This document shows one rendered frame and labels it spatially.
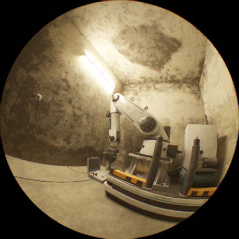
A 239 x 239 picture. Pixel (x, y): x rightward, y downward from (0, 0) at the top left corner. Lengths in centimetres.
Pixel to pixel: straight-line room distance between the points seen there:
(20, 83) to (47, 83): 44
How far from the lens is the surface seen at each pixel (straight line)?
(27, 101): 135
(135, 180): 86
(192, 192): 87
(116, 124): 149
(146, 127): 105
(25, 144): 141
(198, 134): 124
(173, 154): 109
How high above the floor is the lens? 68
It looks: 16 degrees up
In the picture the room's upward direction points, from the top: 14 degrees clockwise
